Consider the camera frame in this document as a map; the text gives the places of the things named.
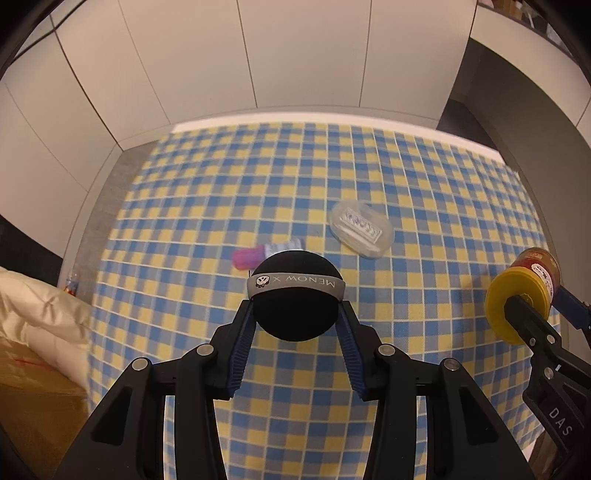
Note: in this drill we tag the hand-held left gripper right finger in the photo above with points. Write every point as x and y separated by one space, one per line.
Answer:
352 350

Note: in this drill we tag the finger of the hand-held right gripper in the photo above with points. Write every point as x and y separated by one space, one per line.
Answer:
575 309
531 323

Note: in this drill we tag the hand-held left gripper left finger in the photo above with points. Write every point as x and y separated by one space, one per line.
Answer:
240 350

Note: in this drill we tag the jar with yellow lid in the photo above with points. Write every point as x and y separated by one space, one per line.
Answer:
498 286

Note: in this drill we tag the black puff with grey band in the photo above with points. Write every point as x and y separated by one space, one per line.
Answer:
295 314

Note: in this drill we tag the purple capped cosmetic tube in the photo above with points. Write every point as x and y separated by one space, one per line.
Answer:
249 257

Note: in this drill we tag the clear oval plastic case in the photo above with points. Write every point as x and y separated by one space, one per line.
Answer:
360 226

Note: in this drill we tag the brown cardboard box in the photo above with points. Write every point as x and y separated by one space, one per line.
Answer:
32 392

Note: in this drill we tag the blue yellow checkered tablecloth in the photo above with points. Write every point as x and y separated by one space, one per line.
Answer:
231 184

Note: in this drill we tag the small clear bottle red label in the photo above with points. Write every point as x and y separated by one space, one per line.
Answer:
71 284

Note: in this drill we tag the cream padded chair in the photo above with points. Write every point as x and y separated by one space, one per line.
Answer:
37 304

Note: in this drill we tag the white table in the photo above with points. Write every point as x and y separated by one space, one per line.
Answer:
323 116

